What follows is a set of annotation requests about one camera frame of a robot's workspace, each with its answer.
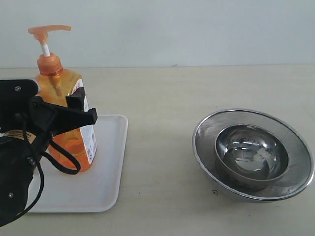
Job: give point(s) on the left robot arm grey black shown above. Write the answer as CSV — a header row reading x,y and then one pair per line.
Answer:
x,y
21,174

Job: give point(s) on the small stainless steel bowl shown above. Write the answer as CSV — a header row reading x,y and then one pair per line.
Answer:
x,y
250,158

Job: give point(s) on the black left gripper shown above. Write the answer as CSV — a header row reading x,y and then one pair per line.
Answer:
x,y
44,117

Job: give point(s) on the white rectangular plastic tray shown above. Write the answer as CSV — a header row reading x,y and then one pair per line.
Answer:
x,y
96,189

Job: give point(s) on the steel mesh strainer basin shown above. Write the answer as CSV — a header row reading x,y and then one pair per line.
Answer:
x,y
302,165

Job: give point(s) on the left wrist camera black silver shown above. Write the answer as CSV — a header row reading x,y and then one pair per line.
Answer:
x,y
16,89

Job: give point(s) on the orange pump soap bottle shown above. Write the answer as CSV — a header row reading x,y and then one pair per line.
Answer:
x,y
73,144

